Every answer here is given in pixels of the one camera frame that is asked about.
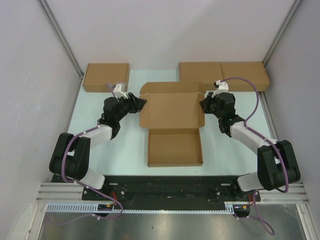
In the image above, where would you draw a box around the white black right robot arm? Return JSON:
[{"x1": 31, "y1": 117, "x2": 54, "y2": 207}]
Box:
[{"x1": 199, "y1": 92, "x2": 301, "y2": 201}]

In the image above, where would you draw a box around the aluminium corner post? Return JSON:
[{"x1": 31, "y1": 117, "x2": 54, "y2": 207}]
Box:
[
  {"x1": 262, "y1": 0, "x2": 304, "y2": 68},
  {"x1": 37, "y1": 0, "x2": 85, "y2": 78}
]

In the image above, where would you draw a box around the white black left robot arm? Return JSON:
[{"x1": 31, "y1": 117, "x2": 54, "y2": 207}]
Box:
[{"x1": 49, "y1": 92, "x2": 147, "y2": 200}]

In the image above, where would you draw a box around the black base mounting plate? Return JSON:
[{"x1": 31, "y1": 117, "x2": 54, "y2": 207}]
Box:
[{"x1": 81, "y1": 175, "x2": 261, "y2": 211}]

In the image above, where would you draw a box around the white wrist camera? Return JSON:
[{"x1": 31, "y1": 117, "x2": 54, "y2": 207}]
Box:
[
  {"x1": 112, "y1": 83, "x2": 129, "y2": 99},
  {"x1": 212, "y1": 80, "x2": 229, "y2": 98}
]

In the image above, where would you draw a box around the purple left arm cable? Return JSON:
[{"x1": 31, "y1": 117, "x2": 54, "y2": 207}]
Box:
[{"x1": 47, "y1": 83, "x2": 126, "y2": 226}]

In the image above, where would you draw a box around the aluminium corner post right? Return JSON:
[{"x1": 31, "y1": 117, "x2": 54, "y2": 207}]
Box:
[{"x1": 262, "y1": 0, "x2": 304, "y2": 68}]

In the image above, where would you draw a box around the aluminium corner post left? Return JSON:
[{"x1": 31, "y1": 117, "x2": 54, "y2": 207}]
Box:
[{"x1": 37, "y1": 0, "x2": 85, "y2": 78}]

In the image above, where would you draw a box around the white slotted cable duct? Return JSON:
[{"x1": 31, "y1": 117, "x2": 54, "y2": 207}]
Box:
[{"x1": 46, "y1": 201, "x2": 253, "y2": 215}]

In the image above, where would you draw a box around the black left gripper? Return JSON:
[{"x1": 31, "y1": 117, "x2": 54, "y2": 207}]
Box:
[{"x1": 114, "y1": 92, "x2": 147, "y2": 122}]

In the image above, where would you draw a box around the cardboard box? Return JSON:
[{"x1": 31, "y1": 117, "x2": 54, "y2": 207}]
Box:
[
  {"x1": 139, "y1": 81, "x2": 206, "y2": 167},
  {"x1": 220, "y1": 61, "x2": 270, "y2": 92},
  {"x1": 179, "y1": 62, "x2": 224, "y2": 91},
  {"x1": 82, "y1": 63, "x2": 130, "y2": 93}
]

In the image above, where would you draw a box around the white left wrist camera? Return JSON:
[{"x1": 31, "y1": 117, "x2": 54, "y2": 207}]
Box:
[{"x1": 112, "y1": 83, "x2": 129, "y2": 99}]

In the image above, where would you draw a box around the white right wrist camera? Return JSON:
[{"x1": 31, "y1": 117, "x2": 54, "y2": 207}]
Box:
[{"x1": 212, "y1": 80, "x2": 229, "y2": 98}]

